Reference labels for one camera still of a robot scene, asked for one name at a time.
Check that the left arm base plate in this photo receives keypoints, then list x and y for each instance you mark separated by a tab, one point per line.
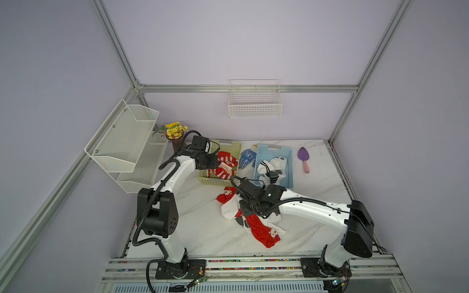
187	269

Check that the aluminium rail bench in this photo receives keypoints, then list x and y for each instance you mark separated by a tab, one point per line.
258	274

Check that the white grey sport sock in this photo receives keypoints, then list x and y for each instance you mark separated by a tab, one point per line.
279	163

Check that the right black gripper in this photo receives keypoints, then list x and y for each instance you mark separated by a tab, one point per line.
245	210

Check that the purple trowel pink handle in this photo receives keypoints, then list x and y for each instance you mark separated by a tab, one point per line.
304	156

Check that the green plastic basket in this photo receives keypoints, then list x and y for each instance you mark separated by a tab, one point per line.
232	147

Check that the red white striped santa sock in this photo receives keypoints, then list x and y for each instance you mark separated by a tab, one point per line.
228	165

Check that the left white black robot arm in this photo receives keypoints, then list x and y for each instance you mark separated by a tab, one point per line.
157	214

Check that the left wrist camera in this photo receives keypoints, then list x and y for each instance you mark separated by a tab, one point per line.
209	147

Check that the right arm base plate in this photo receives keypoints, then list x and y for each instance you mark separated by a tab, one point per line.
318	268

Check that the dark glass vase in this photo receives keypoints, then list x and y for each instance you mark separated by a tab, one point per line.
178	144

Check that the blue dotted work glove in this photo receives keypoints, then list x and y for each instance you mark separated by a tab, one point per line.
247	157

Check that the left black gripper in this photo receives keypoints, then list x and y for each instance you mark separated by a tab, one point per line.
214	162

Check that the white sock black stripes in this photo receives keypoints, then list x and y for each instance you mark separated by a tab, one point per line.
272	223

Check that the blue plastic basket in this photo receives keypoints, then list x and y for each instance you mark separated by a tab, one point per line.
268	153

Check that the red santa sock upper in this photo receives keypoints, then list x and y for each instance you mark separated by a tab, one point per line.
227	195

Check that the white sock black bands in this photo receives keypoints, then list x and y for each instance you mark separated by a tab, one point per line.
268	175

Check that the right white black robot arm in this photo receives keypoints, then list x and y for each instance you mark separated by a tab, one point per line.
352	221

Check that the white wire wall basket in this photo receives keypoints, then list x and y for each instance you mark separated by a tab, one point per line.
254	98

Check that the yellow flower bouquet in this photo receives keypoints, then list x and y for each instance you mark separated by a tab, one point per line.
172	131

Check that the white two-tier mesh shelf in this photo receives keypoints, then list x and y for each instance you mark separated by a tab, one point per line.
128	148

